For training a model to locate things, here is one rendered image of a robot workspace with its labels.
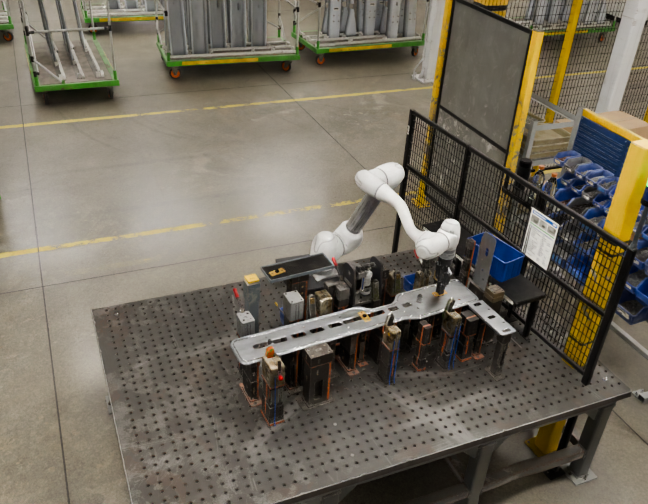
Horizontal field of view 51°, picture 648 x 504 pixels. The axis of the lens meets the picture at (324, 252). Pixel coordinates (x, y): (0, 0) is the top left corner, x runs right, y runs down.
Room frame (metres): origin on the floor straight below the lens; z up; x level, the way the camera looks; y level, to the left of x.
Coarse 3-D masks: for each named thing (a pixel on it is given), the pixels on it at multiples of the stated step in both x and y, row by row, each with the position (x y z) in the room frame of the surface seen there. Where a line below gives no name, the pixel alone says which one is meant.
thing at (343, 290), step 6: (336, 282) 2.97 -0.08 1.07; (342, 282) 2.97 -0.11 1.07; (336, 288) 2.92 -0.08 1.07; (342, 288) 2.91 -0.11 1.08; (348, 288) 2.92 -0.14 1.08; (336, 294) 2.92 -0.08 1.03; (342, 294) 2.90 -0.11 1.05; (348, 294) 2.91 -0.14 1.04; (336, 300) 2.91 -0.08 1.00; (342, 300) 2.90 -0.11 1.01; (348, 300) 2.92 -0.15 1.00; (336, 306) 2.90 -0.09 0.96; (342, 306) 2.90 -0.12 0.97; (336, 324) 2.89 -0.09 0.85
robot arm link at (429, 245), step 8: (384, 184) 3.31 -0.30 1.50; (376, 192) 3.28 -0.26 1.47; (384, 192) 3.27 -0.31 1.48; (392, 192) 3.27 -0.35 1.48; (384, 200) 3.25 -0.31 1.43; (392, 200) 3.23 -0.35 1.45; (400, 200) 3.22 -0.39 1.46; (400, 208) 3.16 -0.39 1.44; (400, 216) 3.11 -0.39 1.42; (408, 216) 3.08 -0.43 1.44; (408, 224) 3.02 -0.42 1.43; (408, 232) 2.98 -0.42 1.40; (416, 232) 2.96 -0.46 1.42; (424, 232) 2.93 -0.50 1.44; (432, 232) 2.95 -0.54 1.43; (416, 240) 2.92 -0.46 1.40; (424, 240) 2.87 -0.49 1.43; (432, 240) 2.87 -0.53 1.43; (440, 240) 2.89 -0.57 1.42; (416, 248) 2.86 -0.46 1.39; (424, 248) 2.83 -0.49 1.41; (432, 248) 2.83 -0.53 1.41; (440, 248) 2.86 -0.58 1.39; (424, 256) 2.82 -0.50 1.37; (432, 256) 2.83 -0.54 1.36
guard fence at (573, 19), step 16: (576, 0) 6.54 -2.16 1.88; (512, 16) 6.28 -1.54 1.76; (576, 16) 6.54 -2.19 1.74; (592, 16) 6.66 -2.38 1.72; (608, 16) 6.74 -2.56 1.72; (544, 48) 6.46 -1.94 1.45; (544, 64) 6.48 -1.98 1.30; (560, 64) 6.55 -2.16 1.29; (576, 64) 6.64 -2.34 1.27; (592, 64) 6.73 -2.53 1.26; (560, 80) 6.54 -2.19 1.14; (640, 80) 7.02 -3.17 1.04; (592, 96) 6.78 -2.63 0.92; (624, 96) 6.95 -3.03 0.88; (576, 112) 6.71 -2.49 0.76
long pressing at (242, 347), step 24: (432, 288) 3.08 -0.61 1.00; (456, 288) 3.09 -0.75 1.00; (336, 312) 2.80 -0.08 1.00; (408, 312) 2.84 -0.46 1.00; (432, 312) 2.86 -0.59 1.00; (264, 336) 2.57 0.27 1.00; (288, 336) 2.59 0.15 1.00; (312, 336) 2.60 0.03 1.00; (336, 336) 2.61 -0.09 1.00; (240, 360) 2.39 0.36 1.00
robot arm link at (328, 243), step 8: (320, 232) 3.55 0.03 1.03; (328, 232) 3.55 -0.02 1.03; (320, 240) 3.48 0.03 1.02; (328, 240) 3.48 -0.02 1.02; (336, 240) 3.52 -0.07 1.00; (312, 248) 3.49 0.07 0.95; (320, 248) 3.46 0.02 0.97; (328, 248) 3.46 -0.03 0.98; (336, 248) 3.50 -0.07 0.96; (328, 256) 3.45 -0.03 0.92; (336, 256) 3.50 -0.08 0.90
